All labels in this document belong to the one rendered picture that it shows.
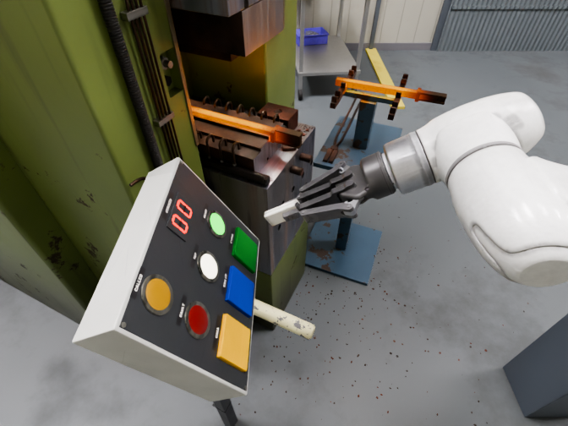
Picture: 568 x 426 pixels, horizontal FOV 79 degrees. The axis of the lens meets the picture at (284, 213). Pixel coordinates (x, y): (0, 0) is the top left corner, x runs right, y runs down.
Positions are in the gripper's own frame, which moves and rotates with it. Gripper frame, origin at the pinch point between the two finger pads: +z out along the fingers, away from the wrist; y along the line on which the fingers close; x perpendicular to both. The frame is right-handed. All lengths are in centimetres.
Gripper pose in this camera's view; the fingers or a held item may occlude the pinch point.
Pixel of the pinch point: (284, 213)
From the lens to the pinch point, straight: 64.4
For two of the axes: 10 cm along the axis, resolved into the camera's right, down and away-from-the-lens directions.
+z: -8.7, 3.4, 3.7
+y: 0.1, -7.2, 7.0
